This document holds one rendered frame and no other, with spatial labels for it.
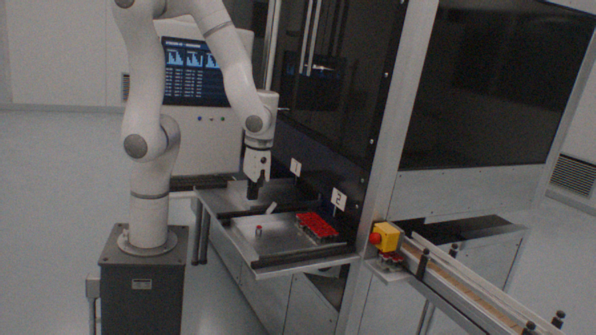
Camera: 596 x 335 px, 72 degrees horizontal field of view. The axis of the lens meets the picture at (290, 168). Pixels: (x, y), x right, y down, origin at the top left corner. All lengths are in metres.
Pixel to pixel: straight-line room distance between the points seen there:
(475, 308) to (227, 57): 0.99
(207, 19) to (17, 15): 5.45
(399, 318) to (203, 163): 1.19
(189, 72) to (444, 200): 1.25
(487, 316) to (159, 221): 1.00
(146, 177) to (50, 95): 5.38
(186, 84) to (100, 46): 4.57
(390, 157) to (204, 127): 1.07
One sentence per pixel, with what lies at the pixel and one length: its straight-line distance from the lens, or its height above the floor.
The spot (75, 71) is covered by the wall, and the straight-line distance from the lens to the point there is 6.58.
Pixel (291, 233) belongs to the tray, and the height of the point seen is 0.88.
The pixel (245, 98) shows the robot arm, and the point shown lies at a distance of 1.09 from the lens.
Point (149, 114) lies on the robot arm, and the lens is 1.23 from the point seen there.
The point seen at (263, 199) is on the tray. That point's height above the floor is 0.88.
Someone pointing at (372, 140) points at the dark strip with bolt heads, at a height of 1.29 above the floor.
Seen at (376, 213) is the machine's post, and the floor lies 1.05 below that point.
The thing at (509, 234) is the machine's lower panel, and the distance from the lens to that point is 2.11.
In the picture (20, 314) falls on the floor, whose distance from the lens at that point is 2.67.
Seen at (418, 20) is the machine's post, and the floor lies 1.67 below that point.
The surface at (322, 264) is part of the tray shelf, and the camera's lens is 1.41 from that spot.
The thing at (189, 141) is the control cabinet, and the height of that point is 0.99.
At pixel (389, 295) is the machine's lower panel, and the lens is 1.71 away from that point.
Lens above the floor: 1.61
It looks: 19 degrees down
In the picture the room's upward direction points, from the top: 9 degrees clockwise
